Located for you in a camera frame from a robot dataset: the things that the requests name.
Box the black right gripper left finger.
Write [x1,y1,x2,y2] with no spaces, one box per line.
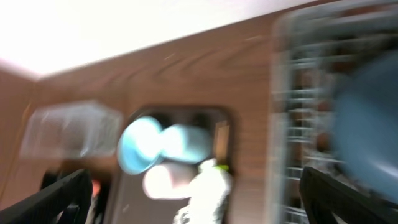
[1,169,93,224]

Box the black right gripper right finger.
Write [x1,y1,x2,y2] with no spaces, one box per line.
[299,167,397,224]

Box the dark blue plate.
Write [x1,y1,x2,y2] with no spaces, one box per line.
[331,50,397,203]

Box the light blue bowl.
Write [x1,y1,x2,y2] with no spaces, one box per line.
[117,116,163,175]

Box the white paper wrapper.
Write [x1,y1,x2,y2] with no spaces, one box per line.
[173,159,233,224]

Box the pink cup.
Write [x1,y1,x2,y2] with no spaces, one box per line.
[142,162,198,200]

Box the light blue cup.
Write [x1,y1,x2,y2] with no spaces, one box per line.
[160,124,213,164]

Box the grey dishwasher rack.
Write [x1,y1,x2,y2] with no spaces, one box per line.
[266,1,397,223]

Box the clear plastic bin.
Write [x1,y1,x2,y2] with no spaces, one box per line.
[19,101,123,159]

